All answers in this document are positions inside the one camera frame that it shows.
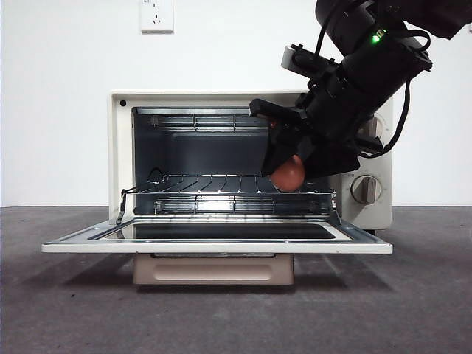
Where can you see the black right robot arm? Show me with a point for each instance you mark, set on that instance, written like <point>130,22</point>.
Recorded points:
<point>387,66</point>

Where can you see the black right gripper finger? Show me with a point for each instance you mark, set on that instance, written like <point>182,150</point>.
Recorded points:
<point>282,147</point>
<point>328,158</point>

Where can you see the pale grey camera box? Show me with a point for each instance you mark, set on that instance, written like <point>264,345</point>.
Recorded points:
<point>289,59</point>

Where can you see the beige oven knob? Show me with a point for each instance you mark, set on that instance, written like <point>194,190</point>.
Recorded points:
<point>378,127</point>
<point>365,189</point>

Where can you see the white wall outlet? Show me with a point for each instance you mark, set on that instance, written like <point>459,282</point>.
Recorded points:
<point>156,16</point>

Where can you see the cream toaster oven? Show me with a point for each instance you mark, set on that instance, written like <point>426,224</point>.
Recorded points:
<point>119,147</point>

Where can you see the metal heating element guard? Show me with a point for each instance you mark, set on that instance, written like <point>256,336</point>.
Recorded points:
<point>236,206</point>
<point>214,122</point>

